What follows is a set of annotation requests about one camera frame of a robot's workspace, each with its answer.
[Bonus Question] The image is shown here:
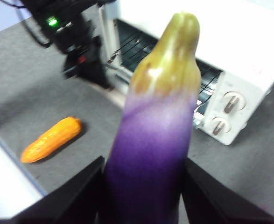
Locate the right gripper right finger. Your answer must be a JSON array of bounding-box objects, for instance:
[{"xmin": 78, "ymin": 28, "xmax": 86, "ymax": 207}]
[{"xmin": 181, "ymin": 158, "xmax": 274, "ymax": 224}]

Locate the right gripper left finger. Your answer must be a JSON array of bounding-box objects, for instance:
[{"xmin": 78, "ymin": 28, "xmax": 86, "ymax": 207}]
[{"xmin": 10, "ymin": 155, "xmax": 109, "ymax": 224}]

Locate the purple eggplant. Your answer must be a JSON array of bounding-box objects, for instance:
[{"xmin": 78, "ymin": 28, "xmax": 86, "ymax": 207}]
[{"xmin": 103, "ymin": 10, "xmax": 202, "ymax": 224}]

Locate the beige round oven knob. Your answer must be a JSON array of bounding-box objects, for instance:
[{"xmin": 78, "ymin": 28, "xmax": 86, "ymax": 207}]
[
  {"xmin": 222, "ymin": 91, "xmax": 247, "ymax": 114},
  {"xmin": 211, "ymin": 116, "xmax": 232, "ymax": 138}
]

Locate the cream Toshiba toaster oven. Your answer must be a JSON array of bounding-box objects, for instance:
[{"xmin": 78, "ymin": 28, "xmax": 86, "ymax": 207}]
[{"xmin": 99, "ymin": 0, "xmax": 274, "ymax": 146}]

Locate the orange corn cob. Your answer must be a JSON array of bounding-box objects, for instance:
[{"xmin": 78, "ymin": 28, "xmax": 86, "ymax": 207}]
[{"xmin": 20, "ymin": 116, "xmax": 83, "ymax": 163}]

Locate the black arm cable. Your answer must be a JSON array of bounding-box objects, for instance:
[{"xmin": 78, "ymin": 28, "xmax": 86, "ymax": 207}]
[{"xmin": 16, "ymin": 6, "xmax": 52, "ymax": 47}]

